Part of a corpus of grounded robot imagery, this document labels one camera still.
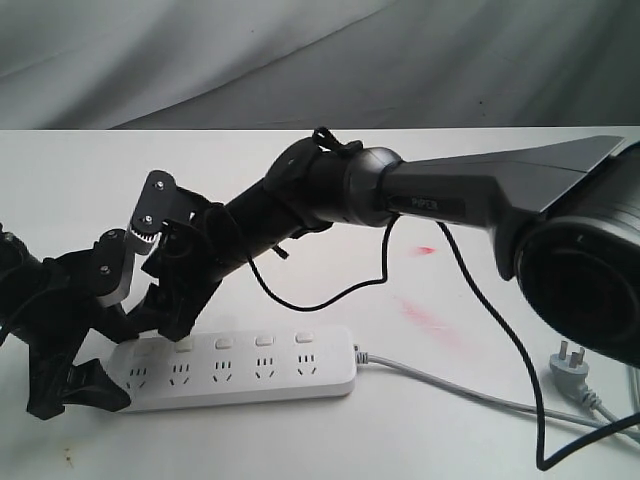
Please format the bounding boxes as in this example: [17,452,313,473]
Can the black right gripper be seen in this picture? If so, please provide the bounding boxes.
[126,187,221,342]

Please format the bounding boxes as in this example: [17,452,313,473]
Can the white five-outlet power strip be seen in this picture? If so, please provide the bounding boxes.
[107,325,357,413]

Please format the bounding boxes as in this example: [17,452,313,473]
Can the grey cable with plug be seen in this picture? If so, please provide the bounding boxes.
[351,339,640,444]

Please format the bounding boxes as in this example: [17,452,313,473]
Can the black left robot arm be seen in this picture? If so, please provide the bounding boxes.
[1,229,138,420]

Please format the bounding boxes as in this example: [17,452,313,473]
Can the grey fabric backdrop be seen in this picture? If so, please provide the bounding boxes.
[1,1,639,129]

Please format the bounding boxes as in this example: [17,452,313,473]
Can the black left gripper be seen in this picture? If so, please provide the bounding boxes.
[14,250,139,418]

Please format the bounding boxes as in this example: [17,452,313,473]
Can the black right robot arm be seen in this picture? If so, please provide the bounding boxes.
[131,128,639,366]

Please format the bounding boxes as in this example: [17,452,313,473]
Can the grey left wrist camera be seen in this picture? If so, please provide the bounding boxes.
[88,229,135,307]

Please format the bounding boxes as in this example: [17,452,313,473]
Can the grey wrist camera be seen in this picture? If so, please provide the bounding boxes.
[88,229,135,307]
[126,170,178,256]

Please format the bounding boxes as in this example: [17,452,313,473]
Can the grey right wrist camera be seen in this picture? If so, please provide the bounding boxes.
[126,170,178,256]

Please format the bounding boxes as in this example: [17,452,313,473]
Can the black thin camera cable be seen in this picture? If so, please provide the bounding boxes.
[247,209,640,472]

